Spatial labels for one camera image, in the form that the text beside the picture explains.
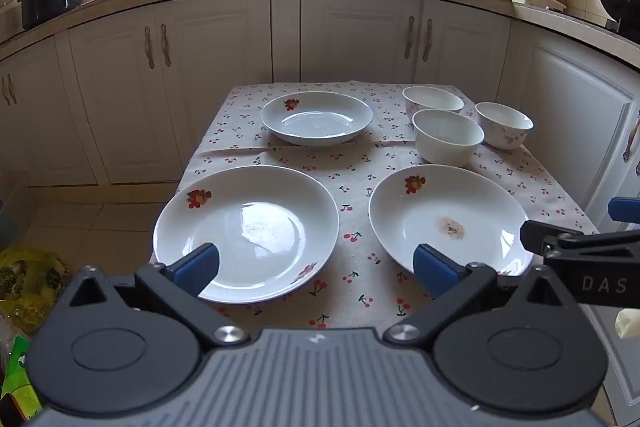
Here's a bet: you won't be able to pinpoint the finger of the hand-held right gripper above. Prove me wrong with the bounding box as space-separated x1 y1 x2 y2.
520 219 640 265
608 197 640 224

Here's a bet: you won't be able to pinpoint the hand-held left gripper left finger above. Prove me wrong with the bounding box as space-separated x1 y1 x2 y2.
64 243 250 349

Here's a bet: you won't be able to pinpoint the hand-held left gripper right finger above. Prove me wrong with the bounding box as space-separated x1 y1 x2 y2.
382 243 576 349

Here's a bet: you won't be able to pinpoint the stained white fruit-print plate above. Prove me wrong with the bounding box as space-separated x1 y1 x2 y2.
368 164 535 280

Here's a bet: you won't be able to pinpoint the large white fruit-print plate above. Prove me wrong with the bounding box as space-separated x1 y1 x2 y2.
152 164 341 305

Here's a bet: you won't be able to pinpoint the white floral bowl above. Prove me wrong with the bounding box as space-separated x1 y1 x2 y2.
475 102 535 151

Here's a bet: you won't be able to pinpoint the large plain white bowl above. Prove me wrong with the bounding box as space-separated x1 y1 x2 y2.
412 108 486 166

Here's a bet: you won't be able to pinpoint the small white fruit-print plate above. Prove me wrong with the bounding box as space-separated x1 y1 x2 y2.
260 91 374 146

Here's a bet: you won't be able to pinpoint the person's right hand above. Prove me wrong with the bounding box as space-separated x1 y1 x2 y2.
616 307 640 339

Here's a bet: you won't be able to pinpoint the cherry-print tablecloth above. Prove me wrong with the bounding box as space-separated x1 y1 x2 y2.
150 79 598 333

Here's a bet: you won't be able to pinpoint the yellow plastic bag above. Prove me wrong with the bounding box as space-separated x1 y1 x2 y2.
0 247 71 333

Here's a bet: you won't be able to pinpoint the gas stove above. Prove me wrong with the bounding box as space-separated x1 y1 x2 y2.
605 19 640 42

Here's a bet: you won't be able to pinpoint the white kitchen cabinets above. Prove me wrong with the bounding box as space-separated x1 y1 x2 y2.
0 0 640 427

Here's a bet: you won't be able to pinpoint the green plastic package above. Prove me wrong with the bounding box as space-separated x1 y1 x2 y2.
0 334 43 423

